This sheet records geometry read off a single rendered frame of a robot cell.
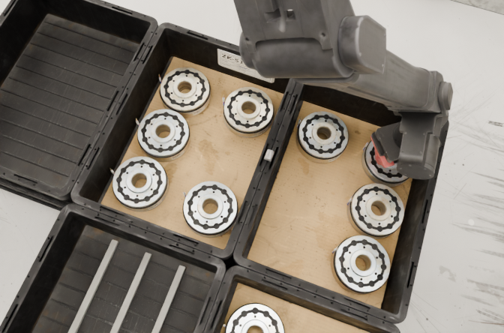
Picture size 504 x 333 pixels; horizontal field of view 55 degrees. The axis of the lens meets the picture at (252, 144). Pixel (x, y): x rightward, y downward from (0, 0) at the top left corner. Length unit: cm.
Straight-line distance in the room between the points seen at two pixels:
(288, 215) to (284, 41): 59
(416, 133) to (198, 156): 43
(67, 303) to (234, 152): 41
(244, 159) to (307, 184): 14
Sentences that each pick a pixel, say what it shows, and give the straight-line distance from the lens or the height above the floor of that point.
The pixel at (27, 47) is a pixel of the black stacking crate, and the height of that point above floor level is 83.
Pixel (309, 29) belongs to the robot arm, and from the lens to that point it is 37.
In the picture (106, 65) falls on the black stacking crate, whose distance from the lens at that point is 110.
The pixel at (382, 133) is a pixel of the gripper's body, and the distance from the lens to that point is 89.
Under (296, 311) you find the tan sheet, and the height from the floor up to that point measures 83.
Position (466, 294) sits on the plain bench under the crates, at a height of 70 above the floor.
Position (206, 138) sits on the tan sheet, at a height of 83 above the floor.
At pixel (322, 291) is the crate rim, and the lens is 83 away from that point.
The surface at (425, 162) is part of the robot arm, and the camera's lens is 77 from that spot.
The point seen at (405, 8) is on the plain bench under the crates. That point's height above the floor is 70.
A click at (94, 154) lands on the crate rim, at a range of 90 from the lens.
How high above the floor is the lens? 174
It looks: 68 degrees down
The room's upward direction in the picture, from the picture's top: 7 degrees clockwise
